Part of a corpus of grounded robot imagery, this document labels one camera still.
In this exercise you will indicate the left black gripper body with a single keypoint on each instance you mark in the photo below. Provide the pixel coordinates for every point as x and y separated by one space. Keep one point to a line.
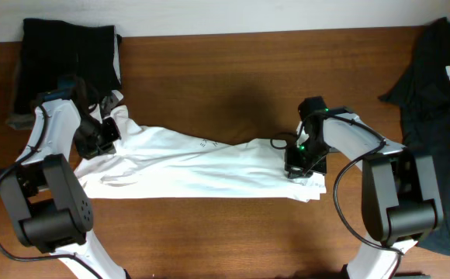
103 136

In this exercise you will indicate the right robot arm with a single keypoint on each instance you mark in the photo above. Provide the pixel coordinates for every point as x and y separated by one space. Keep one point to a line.
400 200

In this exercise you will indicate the black t-shirt with print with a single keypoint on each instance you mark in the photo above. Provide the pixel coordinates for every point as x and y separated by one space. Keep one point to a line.
423 95

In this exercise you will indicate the white t-shirt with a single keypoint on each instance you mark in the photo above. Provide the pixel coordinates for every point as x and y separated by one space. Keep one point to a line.
155 162

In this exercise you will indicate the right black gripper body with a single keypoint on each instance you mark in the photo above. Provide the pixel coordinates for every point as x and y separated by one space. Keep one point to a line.
302 164

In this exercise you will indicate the folded black garment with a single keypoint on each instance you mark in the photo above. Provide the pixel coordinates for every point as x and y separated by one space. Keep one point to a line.
51 49

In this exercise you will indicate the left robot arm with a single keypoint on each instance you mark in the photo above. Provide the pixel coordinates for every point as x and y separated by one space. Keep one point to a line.
48 207

